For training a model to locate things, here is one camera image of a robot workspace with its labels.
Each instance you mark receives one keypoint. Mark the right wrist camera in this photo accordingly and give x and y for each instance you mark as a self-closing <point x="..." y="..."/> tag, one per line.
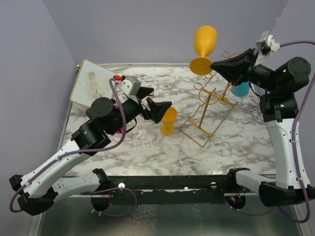
<point x="266" y="45"/>

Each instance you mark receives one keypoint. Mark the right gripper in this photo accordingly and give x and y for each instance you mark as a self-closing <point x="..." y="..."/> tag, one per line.
<point x="237" y="69"/>

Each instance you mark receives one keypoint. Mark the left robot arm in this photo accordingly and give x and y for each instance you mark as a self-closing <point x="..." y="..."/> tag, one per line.
<point x="38" y="190"/>

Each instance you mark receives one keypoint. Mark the blue plastic wine glass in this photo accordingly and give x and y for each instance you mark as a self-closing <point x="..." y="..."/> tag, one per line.
<point x="241" y="90"/>

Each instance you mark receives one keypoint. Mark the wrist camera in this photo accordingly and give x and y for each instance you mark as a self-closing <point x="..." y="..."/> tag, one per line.
<point x="266" y="45"/>
<point x="129" y="85"/>

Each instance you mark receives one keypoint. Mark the gold wire glass rack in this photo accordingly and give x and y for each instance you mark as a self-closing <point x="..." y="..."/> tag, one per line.
<point x="216" y="104"/>

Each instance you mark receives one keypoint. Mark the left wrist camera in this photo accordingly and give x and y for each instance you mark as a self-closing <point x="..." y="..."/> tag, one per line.
<point x="129" y="85"/>

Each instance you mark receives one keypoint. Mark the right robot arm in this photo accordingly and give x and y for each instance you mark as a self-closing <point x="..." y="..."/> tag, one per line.
<point x="280" y="113"/>

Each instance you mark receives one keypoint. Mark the clear wine glass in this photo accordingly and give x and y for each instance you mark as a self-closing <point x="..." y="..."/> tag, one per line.
<point x="141" y="131"/>

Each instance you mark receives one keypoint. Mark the small framed whiteboard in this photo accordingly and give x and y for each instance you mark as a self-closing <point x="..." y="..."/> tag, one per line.
<point x="92" y="82"/>

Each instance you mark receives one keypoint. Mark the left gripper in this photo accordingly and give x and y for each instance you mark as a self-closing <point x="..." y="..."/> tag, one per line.
<point x="157" y="109"/>

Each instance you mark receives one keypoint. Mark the yellow wine glass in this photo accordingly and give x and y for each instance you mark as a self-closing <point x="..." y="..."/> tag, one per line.
<point x="168" y="121"/>
<point x="205" y="40"/>

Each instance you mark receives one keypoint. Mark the black base crossbar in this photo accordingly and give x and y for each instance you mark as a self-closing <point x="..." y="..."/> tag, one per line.
<point x="170" y="190"/>

